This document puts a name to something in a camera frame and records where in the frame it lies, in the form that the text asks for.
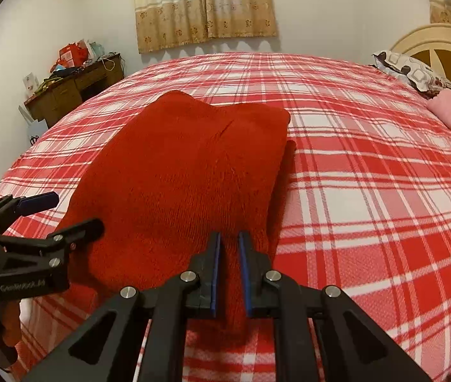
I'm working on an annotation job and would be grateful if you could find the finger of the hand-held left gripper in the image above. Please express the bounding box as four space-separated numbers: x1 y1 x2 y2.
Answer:
0 191 60 243
0 218 104 276

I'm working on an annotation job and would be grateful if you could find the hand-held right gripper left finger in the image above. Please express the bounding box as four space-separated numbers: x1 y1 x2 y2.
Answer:
22 231 223 382

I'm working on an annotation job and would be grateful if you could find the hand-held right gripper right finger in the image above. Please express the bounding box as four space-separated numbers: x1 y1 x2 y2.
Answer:
237 231 437 382

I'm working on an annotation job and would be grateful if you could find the white paper bag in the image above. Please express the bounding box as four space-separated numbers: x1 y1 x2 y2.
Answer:
18 105 49 146

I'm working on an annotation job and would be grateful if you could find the brown wooden desk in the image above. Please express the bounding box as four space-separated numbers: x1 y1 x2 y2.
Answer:
24 53 126 128

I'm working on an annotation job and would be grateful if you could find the white card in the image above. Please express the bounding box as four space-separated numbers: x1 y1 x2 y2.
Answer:
22 72 38 98

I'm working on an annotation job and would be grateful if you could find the colourful cloth pile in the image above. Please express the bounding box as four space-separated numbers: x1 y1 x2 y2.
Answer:
34 66 79 94

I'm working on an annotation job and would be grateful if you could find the red plaid blanket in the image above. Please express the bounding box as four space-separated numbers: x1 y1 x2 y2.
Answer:
0 52 451 382

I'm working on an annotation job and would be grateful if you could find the red gift bag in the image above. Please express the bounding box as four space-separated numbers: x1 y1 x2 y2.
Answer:
57 43 88 68

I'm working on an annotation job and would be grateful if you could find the pale blue bag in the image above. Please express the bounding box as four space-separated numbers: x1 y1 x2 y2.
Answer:
86 40 104 62

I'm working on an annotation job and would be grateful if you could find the brown patterned pillow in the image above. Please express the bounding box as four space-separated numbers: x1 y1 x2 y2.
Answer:
370 50 451 98

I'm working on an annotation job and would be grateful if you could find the cream bed headboard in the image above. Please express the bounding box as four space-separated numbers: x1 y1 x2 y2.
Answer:
390 23 451 92

